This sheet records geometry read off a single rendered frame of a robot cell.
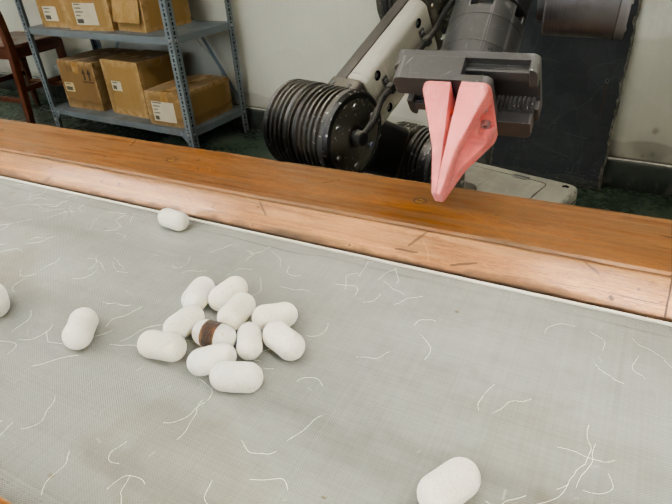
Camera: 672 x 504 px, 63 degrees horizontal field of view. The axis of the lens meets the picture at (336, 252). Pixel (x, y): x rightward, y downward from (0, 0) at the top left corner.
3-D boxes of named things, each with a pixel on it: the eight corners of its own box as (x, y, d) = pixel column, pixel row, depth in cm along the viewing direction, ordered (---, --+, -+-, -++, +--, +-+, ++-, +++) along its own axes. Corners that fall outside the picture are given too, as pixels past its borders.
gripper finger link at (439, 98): (502, 185, 34) (534, 58, 36) (394, 171, 37) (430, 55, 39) (509, 227, 40) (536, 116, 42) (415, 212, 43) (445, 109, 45)
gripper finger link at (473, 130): (464, 180, 35) (497, 57, 37) (361, 167, 38) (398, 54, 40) (476, 222, 41) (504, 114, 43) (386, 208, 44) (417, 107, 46)
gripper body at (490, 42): (535, 76, 36) (558, -14, 38) (390, 69, 40) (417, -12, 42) (537, 130, 42) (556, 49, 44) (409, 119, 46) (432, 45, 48)
